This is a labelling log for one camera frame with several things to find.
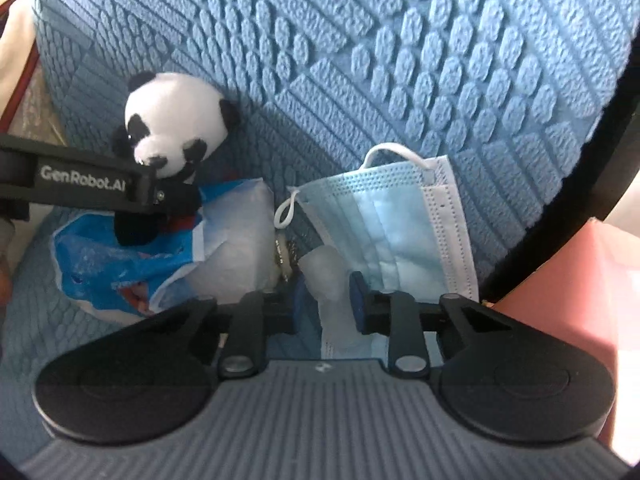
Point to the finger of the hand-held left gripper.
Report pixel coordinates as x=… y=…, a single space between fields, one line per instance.
x=165 y=197

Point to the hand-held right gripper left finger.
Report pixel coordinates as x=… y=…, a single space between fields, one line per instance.
x=298 y=302

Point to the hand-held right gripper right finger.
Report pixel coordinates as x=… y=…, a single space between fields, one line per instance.
x=356 y=300

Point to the clear plastic packet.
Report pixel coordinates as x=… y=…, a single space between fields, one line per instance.
x=322 y=272

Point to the panda plush toy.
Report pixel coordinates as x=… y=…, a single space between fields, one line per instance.
x=167 y=120

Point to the blue face mask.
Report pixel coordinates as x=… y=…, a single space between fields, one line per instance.
x=390 y=225

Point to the pink cardboard box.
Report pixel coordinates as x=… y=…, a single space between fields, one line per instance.
x=575 y=320

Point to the blue and white tissue pack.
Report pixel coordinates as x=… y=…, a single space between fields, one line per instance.
x=150 y=260

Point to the floral bed sheet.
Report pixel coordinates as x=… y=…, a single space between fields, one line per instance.
x=37 y=110

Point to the blue textured chair cushion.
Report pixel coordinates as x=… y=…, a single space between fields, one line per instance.
x=400 y=60

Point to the black chair frame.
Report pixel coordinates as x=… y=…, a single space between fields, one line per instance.
x=560 y=185

